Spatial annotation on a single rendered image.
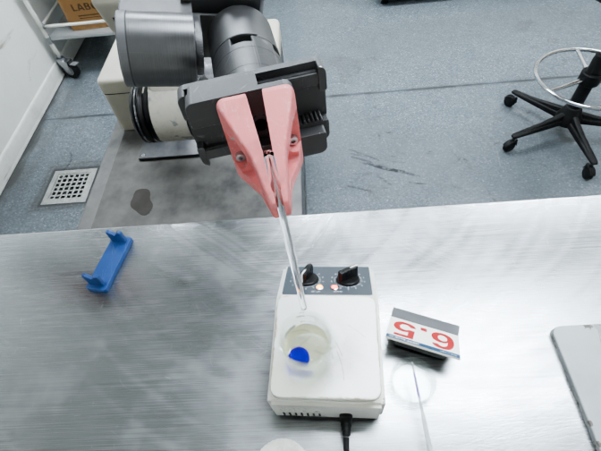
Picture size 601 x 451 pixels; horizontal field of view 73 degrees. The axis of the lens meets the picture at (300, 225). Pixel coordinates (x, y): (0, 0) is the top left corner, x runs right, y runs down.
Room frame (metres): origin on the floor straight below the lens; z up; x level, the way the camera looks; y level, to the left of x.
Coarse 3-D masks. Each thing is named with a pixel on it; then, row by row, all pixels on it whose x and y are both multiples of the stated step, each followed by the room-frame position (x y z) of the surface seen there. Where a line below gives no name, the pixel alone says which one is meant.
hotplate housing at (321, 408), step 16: (272, 352) 0.17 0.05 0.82; (384, 384) 0.12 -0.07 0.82; (272, 400) 0.12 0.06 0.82; (288, 400) 0.11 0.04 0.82; (304, 400) 0.11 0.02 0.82; (320, 400) 0.11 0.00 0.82; (384, 400) 0.10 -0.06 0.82; (320, 416) 0.11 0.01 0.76; (336, 416) 0.10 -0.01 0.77; (352, 416) 0.10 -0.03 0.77; (368, 416) 0.10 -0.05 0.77
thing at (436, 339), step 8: (392, 320) 0.21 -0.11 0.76; (400, 320) 0.21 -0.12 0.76; (392, 328) 0.19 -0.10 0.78; (400, 328) 0.20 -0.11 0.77; (408, 328) 0.20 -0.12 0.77; (416, 328) 0.20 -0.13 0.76; (424, 328) 0.20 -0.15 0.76; (408, 336) 0.18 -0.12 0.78; (416, 336) 0.18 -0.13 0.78; (424, 336) 0.18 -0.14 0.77; (432, 336) 0.18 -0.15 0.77; (440, 336) 0.18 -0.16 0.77; (448, 336) 0.18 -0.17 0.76; (432, 344) 0.17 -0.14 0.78; (440, 344) 0.17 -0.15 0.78; (448, 344) 0.17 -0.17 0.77; (456, 344) 0.17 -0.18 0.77; (456, 352) 0.15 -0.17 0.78
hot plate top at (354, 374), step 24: (288, 312) 0.21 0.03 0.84; (336, 312) 0.20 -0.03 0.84; (360, 312) 0.20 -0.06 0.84; (360, 336) 0.17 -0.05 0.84; (336, 360) 0.15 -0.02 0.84; (360, 360) 0.14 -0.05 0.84; (288, 384) 0.13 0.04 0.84; (312, 384) 0.12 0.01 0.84; (336, 384) 0.12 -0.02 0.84; (360, 384) 0.12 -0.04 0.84
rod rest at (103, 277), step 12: (120, 240) 0.41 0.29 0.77; (132, 240) 0.41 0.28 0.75; (108, 252) 0.39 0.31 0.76; (120, 252) 0.39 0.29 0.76; (108, 264) 0.37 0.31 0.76; (120, 264) 0.37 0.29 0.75; (84, 276) 0.34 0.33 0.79; (96, 276) 0.33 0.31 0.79; (108, 276) 0.35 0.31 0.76; (96, 288) 0.33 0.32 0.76; (108, 288) 0.33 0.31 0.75
